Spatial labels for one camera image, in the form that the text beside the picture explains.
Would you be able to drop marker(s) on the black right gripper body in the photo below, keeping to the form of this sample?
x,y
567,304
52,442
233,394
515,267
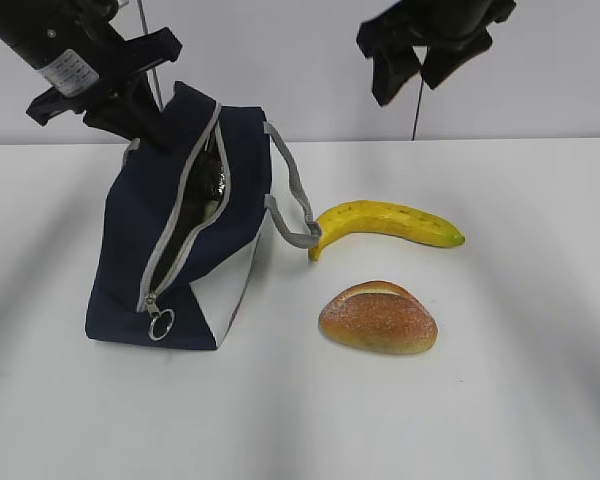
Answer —
x,y
430,23

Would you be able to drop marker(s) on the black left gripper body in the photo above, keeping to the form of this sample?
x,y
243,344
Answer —
x,y
109,74

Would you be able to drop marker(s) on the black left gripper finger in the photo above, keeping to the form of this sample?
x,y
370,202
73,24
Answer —
x,y
114,115
142,117

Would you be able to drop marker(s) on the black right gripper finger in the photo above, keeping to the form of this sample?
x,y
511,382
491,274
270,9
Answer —
x,y
442,61
393,66

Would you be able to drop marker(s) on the navy and white lunch bag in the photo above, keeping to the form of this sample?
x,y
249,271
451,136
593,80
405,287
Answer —
x,y
181,226

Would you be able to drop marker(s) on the yellow banana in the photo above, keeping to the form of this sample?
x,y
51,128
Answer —
x,y
384,218

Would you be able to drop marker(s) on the brown bread roll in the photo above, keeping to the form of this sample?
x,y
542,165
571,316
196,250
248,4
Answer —
x,y
380,317

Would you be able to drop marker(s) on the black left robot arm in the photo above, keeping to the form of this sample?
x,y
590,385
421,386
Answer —
x,y
38,31

